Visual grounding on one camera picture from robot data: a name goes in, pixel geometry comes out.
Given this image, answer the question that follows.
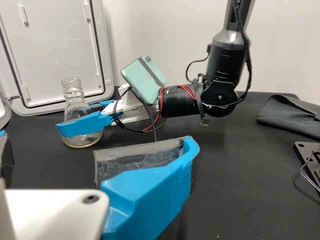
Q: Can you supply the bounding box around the incubator door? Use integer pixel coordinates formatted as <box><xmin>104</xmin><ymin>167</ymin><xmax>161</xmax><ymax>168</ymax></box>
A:
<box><xmin>0</xmin><ymin>0</ymin><xmax>115</xmax><ymax>116</ymax></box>

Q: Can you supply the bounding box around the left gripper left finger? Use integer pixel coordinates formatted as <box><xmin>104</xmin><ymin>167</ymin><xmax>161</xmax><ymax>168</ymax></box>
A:
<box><xmin>0</xmin><ymin>129</ymin><xmax>14</xmax><ymax>189</ymax></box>

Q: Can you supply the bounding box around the black metal plate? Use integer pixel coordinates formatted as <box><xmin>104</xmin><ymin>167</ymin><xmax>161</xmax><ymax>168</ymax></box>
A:
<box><xmin>293</xmin><ymin>140</ymin><xmax>320</xmax><ymax>193</ymax></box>

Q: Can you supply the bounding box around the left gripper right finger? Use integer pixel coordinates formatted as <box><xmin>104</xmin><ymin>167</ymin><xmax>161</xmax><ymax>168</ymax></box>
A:
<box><xmin>93</xmin><ymin>135</ymin><xmax>201</xmax><ymax>240</ymax></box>

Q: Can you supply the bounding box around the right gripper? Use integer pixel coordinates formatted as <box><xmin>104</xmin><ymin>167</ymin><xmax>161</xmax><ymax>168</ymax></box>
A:
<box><xmin>55</xmin><ymin>84</ymin><xmax>161</xmax><ymax>138</ymax></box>

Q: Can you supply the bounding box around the clear flask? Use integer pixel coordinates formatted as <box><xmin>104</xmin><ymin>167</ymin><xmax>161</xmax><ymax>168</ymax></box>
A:
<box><xmin>61</xmin><ymin>76</ymin><xmax>103</xmax><ymax>149</ymax></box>

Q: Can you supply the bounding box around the white incubator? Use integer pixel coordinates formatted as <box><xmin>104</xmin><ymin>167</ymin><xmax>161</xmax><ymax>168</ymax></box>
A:
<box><xmin>0</xmin><ymin>97</ymin><xmax>12</xmax><ymax>131</ymax></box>

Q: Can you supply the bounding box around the dark grey folded cloth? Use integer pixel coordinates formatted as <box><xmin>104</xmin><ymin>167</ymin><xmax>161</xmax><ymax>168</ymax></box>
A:
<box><xmin>256</xmin><ymin>94</ymin><xmax>320</xmax><ymax>141</ymax></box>

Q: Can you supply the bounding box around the right wrist camera phone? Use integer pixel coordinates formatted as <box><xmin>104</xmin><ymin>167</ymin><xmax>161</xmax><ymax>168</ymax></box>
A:
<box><xmin>120</xmin><ymin>55</ymin><xmax>168</xmax><ymax>106</ymax></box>

